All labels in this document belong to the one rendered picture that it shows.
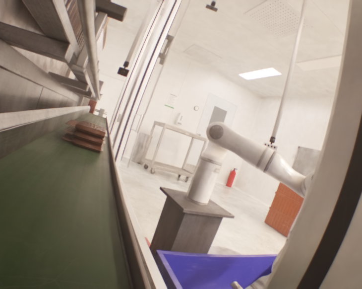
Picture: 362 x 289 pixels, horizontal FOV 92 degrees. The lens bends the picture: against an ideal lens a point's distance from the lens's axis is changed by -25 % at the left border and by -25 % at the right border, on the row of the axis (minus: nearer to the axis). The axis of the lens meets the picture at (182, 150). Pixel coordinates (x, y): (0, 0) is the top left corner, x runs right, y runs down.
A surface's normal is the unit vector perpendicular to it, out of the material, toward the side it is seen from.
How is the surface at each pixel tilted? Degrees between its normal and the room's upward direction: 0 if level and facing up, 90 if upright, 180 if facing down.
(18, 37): 90
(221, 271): 90
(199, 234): 90
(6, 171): 2
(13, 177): 2
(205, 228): 90
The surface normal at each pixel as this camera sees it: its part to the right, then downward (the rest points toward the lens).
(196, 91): 0.35, 0.16
